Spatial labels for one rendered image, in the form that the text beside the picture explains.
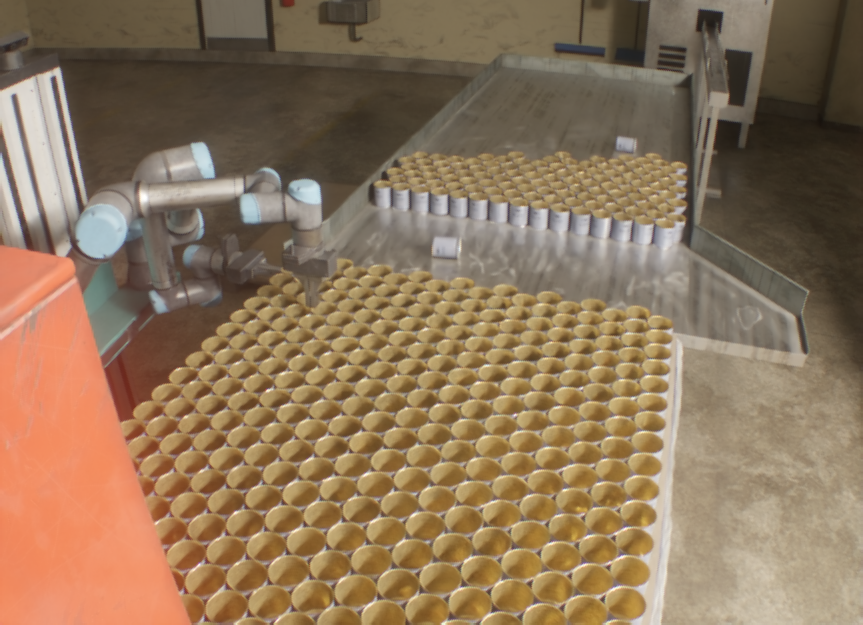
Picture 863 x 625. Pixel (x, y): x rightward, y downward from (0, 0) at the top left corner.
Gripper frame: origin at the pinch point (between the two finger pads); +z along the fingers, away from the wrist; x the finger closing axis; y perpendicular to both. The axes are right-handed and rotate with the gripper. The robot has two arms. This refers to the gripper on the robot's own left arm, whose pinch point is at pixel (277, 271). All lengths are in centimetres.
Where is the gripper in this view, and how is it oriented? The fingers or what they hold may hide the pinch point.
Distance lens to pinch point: 214.9
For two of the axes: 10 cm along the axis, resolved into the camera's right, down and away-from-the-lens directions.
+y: -0.1, 8.7, 5.0
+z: 9.5, 1.7, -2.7
